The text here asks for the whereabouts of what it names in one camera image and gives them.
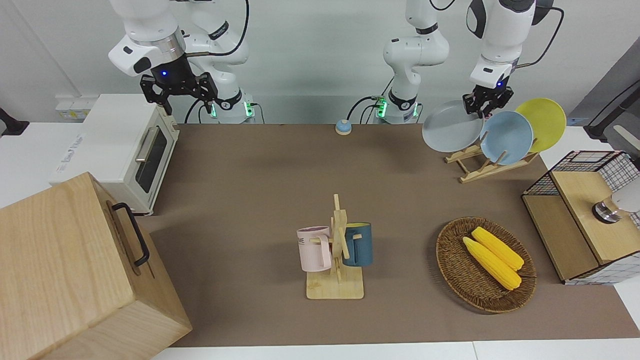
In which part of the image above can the light blue plate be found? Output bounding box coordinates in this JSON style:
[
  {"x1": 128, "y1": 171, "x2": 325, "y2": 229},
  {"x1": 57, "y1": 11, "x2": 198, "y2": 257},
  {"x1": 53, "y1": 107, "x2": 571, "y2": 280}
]
[{"x1": 480, "y1": 111, "x2": 535, "y2": 166}]

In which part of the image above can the white wall outlet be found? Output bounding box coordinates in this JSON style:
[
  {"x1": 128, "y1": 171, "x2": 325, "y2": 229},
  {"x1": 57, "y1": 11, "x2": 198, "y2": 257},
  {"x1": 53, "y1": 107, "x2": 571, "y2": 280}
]
[{"x1": 55, "y1": 97, "x2": 98, "y2": 121}]

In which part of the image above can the dark blue mug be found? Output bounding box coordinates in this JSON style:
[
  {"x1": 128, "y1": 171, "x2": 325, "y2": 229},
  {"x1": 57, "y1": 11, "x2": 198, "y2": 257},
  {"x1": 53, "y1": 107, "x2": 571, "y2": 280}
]
[{"x1": 342, "y1": 222, "x2": 374, "y2": 267}]

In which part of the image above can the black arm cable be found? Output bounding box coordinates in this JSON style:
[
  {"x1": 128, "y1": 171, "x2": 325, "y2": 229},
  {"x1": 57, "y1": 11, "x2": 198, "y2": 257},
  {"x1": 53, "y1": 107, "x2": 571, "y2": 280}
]
[
  {"x1": 175, "y1": 0, "x2": 251, "y2": 58},
  {"x1": 515, "y1": 5, "x2": 566, "y2": 69}
]

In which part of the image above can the white toaster oven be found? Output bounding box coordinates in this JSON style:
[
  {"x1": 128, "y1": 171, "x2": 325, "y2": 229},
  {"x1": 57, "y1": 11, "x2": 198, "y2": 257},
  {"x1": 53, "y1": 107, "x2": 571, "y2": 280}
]
[{"x1": 48, "y1": 93, "x2": 181, "y2": 217}]

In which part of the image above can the wooden mug tree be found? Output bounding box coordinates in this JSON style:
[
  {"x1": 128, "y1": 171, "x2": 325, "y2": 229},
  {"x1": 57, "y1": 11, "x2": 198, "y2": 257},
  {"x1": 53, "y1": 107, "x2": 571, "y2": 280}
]
[{"x1": 306, "y1": 194, "x2": 365, "y2": 301}]

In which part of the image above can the brown wicker basket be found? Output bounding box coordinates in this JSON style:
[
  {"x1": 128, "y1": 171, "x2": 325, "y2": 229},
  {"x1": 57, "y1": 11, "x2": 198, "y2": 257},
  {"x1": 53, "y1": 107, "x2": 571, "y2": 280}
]
[{"x1": 436, "y1": 216, "x2": 537, "y2": 315}]

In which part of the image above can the wooden plate rack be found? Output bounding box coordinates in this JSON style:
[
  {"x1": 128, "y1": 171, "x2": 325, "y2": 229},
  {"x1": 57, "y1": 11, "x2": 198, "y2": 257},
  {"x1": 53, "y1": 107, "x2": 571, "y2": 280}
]
[{"x1": 445, "y1": 132, "x2": 540, "y2": 184}]

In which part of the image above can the wooden drawer cabinet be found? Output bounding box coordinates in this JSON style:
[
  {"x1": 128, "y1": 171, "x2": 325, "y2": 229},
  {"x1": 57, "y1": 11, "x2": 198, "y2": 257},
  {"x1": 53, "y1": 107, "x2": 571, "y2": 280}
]
[{"x1": 0, "y1": 171, "x2": 193, "y2": 360}]

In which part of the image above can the black left base cable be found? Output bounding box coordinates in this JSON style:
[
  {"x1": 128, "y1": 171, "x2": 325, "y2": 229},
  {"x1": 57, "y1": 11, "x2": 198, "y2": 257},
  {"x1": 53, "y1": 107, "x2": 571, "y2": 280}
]
[{"x1": 347, "y1": 75, "x2": 392, "y2": 125}]

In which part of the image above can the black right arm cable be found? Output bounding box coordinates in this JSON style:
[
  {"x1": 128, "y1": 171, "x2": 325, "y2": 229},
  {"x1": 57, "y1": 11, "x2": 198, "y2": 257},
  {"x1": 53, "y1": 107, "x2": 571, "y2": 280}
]
[{"x1": 175, "y1": 0, "x2": 251, "y2": 58}]

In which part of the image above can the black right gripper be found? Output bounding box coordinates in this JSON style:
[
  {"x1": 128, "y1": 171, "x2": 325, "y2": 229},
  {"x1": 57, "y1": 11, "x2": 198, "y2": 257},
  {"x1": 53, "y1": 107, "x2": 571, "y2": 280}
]
[{"x1": 140, "y1": 52, "x2": 219, "y2": 117}]

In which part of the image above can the wire grid wooden shelf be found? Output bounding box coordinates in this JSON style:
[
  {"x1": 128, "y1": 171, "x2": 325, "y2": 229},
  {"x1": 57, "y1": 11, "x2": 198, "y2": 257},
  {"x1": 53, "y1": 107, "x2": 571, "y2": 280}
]
[{"x1": 521, "y1": 150, "x2": 640, "y2": 286}]

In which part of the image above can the black cabinet handle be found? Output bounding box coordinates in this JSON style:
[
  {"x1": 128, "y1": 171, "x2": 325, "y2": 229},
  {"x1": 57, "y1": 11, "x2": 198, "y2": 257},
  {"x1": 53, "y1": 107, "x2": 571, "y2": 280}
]
[{"x1": 111, "y1": 202, "x2": 151, "y2": 267}]

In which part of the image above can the black base cable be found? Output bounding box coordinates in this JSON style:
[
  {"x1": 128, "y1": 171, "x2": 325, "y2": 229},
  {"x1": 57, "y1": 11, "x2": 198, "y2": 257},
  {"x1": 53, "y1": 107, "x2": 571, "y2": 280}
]
[
  {"x1": 184, "y1": 97, "x2": 216, "y2": 125},
  {"x1": 347, "y1": 75, "x2": 392, "y2": 125}
]

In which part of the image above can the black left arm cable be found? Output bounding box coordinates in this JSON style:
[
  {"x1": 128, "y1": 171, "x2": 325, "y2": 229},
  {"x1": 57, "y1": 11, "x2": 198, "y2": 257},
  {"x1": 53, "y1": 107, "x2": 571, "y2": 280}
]
[{"x1": 515, "y1": 5, "x2": 566, "y2": 69}]

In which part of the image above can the gray plate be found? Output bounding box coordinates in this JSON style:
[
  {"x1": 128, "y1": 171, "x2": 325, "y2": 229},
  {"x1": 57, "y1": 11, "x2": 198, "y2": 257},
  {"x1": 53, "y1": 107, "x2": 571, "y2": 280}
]
[{"x1": 421, "y1": 100, "x2": 486, "y2": 153}]

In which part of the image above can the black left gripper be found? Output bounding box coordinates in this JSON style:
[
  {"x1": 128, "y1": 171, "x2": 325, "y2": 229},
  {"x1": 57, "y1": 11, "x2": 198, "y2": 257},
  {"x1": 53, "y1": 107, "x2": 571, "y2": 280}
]
[{"x1": 462, "y1": 82, "x2": 515, "y2": 120}]

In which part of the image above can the yellow corn cob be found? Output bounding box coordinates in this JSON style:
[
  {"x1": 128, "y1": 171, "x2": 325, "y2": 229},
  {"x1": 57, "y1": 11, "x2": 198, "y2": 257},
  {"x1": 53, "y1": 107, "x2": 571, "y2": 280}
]
[
  {"x1": 462, "y1": 236, "x2": 522, "y2": 291},
  {"x1": 471, "y1": 226, "x2": 525, "y2": 272}
]

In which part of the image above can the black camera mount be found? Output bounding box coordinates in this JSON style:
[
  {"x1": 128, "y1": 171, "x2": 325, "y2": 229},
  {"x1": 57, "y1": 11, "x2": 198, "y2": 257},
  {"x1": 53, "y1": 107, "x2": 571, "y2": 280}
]
[
  {"x1": 582, "y1": 80, "x2": 640, "y2": 146},
  {"x1": 0, "y1": 107, "x2": 30, "y2": 137}
]

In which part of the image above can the yellow plate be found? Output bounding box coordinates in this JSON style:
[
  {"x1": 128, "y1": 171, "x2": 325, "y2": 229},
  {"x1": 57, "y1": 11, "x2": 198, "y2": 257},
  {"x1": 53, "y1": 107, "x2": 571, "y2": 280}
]
[{"x1": 515, "y1": 98, "x2": 567, "y2": 153}]

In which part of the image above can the black right base cable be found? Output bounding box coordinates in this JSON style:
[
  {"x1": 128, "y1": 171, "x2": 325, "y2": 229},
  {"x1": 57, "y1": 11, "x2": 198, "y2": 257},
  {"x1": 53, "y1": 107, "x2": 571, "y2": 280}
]
[{"x1": 184, "y1": 97, "x2": 216, "y2": 125}]

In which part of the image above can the pink mug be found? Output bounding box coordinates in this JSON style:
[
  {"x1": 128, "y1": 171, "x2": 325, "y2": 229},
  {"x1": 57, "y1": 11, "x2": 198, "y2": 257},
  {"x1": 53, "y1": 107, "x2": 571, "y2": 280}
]
[{"x1": 296, "y1": 226, "x2": 333, "y2": 273}]

